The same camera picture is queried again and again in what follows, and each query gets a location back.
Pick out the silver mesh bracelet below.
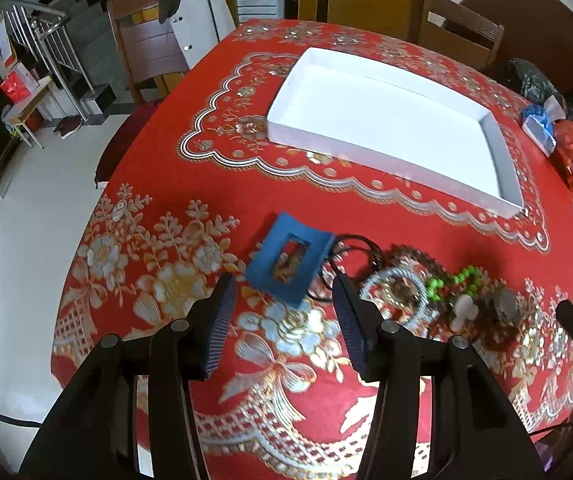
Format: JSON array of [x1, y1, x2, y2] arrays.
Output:
[[359, 265, 431, 326]]

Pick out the silver gold wristwatch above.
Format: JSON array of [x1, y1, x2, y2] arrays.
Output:
[[490, 287, 521, 328]]

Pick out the green bead bracelet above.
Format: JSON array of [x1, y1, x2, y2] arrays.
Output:
[[424, 264, 486, 304]]

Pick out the white clover black cord necklace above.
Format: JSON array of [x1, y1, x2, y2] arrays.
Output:
[[445, 292, 483, 335]]

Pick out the dark brown bead bracelet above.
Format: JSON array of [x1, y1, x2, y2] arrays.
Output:
[[384, 244, 450, 302]]

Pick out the thin black hair ties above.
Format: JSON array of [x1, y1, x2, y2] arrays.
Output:
[[310, 233, 386, 304]]

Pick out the red floral tablecloth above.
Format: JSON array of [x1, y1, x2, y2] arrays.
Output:
[[51, 20, 573, 479]]

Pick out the blue white tissue pack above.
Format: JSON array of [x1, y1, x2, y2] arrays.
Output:
[[521, 94, 566, 157]]

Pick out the black plastic bag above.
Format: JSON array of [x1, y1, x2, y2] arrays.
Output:
[[505, 58, 557, 105]]

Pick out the white shallow tray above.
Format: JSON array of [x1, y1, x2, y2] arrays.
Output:
[[267, 48, 524, 219]]

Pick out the small white side table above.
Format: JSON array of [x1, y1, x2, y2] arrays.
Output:
[[2, 76, 52, 148]]

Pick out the dark round table top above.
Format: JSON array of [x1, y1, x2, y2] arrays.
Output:
[[461, 0, 573, 92]]

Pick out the wooden chair with jacket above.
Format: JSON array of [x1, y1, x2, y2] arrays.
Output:
[[108, 0, 189, 105]]

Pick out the red gift bag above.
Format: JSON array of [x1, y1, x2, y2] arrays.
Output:
[[0, 72, 32, 104]]

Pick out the wooden chair slatted back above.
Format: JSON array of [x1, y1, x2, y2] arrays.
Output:
[[416, 0, 504, 72]]

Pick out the white grey jacket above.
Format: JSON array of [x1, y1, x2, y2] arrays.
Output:
[[158, 0, 236, 70]]

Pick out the metal stair railing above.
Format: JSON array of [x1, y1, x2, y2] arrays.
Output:
[[0, 0, 96, 122]]

